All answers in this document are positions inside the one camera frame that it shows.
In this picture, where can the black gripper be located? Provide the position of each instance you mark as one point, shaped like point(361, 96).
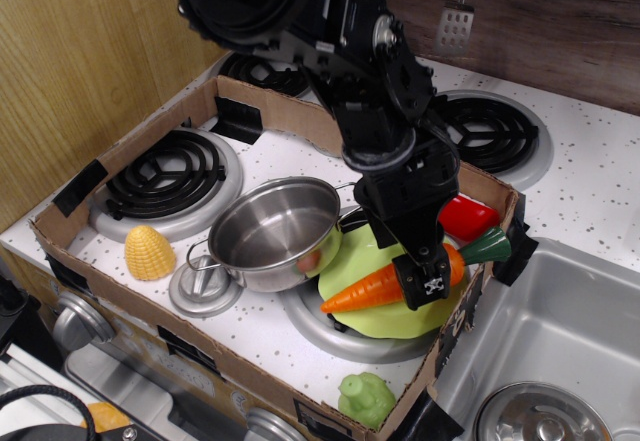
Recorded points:
point(402, 205)

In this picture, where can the orange toy carrot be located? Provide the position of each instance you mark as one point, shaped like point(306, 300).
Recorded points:
point(383, 287)

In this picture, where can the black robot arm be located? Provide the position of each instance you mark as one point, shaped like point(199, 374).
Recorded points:
point(355, 58)

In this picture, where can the light green plastic plate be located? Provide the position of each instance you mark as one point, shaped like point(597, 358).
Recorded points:
point(360, 256)

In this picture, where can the red toy pepper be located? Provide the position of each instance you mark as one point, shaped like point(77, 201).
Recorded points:
point(467, 219)

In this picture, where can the front right black burner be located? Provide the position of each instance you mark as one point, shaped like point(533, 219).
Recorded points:
point(302, 306)

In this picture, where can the stainless steel pot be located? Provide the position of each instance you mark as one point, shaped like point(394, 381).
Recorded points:
point(278, 235)

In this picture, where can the green toy vegetable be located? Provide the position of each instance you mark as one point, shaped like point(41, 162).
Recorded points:
point(366, 398)

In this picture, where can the back right black burner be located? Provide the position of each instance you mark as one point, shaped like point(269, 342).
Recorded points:
point(499, 136)

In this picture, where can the grey toy sink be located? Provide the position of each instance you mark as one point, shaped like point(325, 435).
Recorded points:
point(570, 320)

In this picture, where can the brown cardboard fence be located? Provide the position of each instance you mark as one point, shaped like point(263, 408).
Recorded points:
point(216, 344)

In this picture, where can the silver sink drain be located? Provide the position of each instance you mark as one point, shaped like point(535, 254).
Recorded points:
point(537, 411)

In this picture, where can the silver stove knob front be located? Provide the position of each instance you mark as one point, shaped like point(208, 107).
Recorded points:
point(202, 289)

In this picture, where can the silver oven knob middle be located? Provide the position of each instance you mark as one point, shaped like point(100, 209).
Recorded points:
point(262, 425)

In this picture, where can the silver oven knob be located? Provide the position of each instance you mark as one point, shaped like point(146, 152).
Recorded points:
point(79, 324)
point(262, 425)

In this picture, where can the front left black burner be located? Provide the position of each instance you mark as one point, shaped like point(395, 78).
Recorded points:
point(177, 187)

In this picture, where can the hanging metal spatula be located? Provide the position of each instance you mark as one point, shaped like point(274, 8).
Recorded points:
point(453, 35)

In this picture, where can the yellow toy corn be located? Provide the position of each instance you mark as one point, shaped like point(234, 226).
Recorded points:
point(149, 255)

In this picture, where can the silver oven knob left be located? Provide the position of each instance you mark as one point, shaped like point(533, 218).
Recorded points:
point(79, 324)

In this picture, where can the orange toy piece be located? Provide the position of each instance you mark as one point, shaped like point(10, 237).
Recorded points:
point(107, 417)

